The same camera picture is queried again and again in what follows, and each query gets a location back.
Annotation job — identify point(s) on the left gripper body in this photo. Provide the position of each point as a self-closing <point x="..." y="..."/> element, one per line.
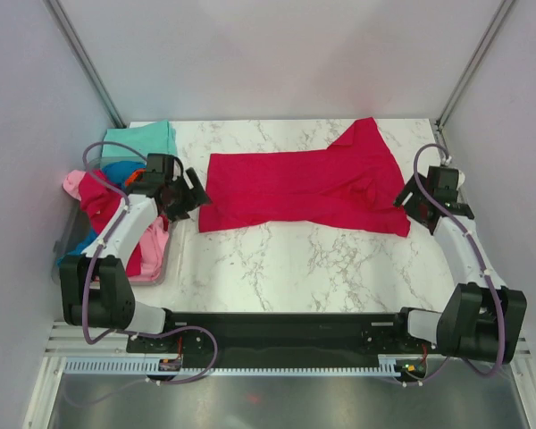
<point x="180" y="197"/>

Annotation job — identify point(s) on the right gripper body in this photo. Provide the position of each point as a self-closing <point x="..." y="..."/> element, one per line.
<point x="414" y="206"/>

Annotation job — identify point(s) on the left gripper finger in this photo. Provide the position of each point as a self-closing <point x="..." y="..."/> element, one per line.
<point x="197" y="191"/>
<point x="187" y="207"/>

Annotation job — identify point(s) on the crimson t shirt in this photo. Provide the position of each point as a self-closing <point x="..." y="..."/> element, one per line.
<point x="351" y="184"/>
<point x="98" y="202"/>

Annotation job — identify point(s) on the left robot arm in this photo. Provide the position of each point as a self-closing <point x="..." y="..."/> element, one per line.
<point x="96" y="290"/>

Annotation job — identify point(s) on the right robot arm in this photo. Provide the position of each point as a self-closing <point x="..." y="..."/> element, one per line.
<point x="483" y="316"/>

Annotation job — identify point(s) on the orange t shirt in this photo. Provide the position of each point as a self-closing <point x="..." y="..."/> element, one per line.
<point x="134" y="176"/>

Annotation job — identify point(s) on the teal folded t shirt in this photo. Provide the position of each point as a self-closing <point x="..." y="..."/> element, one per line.
<point x="155" y="137"/>

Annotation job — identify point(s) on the light pink t shirt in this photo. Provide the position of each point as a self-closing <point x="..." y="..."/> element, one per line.
<point x="146" y="261"/>

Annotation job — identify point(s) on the blue t shirt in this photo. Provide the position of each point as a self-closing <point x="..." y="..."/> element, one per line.
<point x="113" y="173"/>

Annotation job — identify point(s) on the clear plastic bin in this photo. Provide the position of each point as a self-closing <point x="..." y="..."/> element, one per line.
<point x="99" y="204"/>

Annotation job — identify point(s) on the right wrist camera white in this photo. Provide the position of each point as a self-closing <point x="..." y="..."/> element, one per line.
<point x="447" y="163"/>

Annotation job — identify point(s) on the right aluminium frame post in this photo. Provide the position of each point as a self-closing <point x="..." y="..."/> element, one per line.
<point x="483" y="47"/>

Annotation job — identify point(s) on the aluminium frame post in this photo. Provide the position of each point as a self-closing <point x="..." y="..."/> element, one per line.
<point x="73" y="40"/>
<point x="483" y="47"/>

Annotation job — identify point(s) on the aluminium frame rail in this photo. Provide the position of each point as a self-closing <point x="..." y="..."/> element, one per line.
<point x="451" y="143"/>

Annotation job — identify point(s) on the white cable duct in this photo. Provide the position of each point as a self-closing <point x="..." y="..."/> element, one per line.
<point x="154" y="366"/>

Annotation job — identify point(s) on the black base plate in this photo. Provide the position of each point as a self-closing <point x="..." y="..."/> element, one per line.
<point x="262" y="340"/>

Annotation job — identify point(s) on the left aluminium frame post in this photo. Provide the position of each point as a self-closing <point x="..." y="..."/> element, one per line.
<point x="73" y="40"/>

